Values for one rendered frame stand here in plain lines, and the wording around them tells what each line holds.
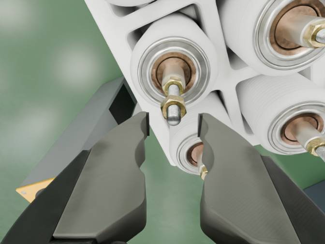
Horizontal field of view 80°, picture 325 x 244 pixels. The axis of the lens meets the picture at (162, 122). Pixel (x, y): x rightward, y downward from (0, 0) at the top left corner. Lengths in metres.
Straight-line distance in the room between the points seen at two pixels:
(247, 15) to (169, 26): 0.07
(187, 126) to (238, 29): 0.12
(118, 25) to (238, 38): 0.15
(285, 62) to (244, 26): 0.05
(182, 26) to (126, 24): 0.09
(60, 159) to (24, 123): 0.42
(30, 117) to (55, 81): 0.15
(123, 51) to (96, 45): 0.21
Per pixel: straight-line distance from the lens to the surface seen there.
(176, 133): 0.26
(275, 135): 0.28
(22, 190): 0.28
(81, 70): 0.52
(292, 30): 0.21
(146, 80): 0.21
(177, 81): 0.17
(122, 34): 0.28
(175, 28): 0.20
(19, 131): 0.72
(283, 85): 0.28
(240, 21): 0.22
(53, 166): 0.27
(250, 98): 0.30
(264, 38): 0.22
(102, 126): 0.32
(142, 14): 0.27
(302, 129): 0.27
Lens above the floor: 0.45
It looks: 57 degrees down
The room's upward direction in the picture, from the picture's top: 175 degrees counter-clockwise
